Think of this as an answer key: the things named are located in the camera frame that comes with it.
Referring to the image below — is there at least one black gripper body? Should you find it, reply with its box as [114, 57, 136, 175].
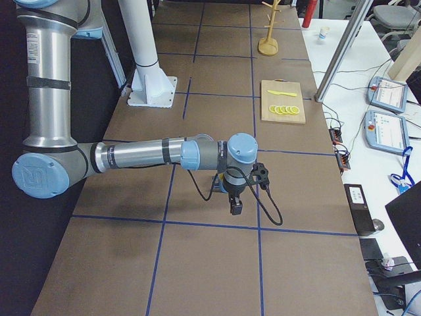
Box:
[222, 179, 247, 201]

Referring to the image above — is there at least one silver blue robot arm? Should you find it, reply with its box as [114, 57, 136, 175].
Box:
[12, 1, 258, 215]

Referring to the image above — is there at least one wooden cup storage rack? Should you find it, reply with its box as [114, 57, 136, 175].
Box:
[258, 0, 281, 57]

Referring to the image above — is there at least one white paper cup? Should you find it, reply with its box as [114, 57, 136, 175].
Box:
[318, 26, 330, 43]

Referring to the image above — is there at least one bamboo cutting board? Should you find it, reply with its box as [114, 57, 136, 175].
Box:
[260, 80, 306, 124]

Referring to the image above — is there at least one yellow plastic knife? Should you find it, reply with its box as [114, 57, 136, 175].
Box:
[266, 90, 298, 97]

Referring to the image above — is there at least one lower orange black adapter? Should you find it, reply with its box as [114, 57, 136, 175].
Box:
[335, 149, 351, 172]

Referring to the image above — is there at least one orange black adapter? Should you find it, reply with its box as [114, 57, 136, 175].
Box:
[335, 149, 351, 172]
[328, 128, 343, 144]

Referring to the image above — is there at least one upper orange black adapter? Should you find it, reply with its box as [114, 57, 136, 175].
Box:
[328, 128, 343, 144]

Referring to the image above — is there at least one black box with label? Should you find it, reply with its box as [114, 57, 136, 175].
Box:
[344, 184, 376, 236]

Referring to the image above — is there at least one lower teach pendant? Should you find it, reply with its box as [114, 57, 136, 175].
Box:
[364, 110, 410, 155]

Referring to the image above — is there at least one teach pendant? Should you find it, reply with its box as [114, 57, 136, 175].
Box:
[364, 110, 410, 155]
[367, 76, 409, 113]

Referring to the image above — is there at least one black monitor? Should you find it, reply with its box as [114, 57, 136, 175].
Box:
[385, 185, 420, 269]

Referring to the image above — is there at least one upper teach pendant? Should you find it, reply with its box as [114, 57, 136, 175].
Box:
[367, 76, 409, 113]

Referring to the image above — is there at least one wooden board leaning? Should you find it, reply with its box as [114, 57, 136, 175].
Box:
[388, 22, 421, 82]

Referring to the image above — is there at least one grey office chair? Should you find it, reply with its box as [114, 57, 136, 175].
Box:
[367, 1, 420, 60]

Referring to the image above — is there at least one black camera cable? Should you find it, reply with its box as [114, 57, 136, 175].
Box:
[186, 167, 284, 226]

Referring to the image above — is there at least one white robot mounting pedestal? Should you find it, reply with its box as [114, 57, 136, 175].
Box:
[118, 0, 178, 108]

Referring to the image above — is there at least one blue lanyard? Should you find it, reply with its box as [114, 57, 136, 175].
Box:
[390, 146, 416, 195]

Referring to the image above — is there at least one aluminium frame post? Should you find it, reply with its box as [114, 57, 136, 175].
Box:
[314, 0, 374, 103]

